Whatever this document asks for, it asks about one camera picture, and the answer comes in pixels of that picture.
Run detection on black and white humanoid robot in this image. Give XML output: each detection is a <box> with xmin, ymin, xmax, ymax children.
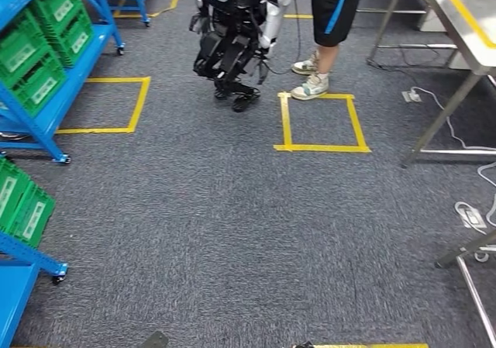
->
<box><xmin>189</xmin><ymin>0</ymin><xmax>295</xmax><ymax>114</ymax></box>

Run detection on person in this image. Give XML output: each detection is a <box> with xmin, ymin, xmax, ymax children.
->
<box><xmin>290</xmin><ymin>0</ymin><xmax>365</xmax><ymax>102</ymax></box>

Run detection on black tether cable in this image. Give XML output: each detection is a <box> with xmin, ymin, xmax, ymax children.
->
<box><xmin>263</xmin><ymin>0</ymin><xmax>303</xmax><ymax>77</ymax></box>

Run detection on white floor cable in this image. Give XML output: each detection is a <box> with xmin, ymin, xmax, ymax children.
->
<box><xmin>411</xmin><ymin>86</ymin><xmax>496</xmax><ymax>153</ymax></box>

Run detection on white cable bundle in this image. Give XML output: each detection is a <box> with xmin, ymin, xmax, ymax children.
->
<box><xmin>454</xmin><ymin>161</ymin><xmax>496</xmax><ymax>234</ymax></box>

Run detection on steel frame table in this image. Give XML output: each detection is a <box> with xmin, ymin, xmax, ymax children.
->
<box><xmin>365</xmin><ymin>0</ymin><xmax>496</xmax><ymax>170</ymax></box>

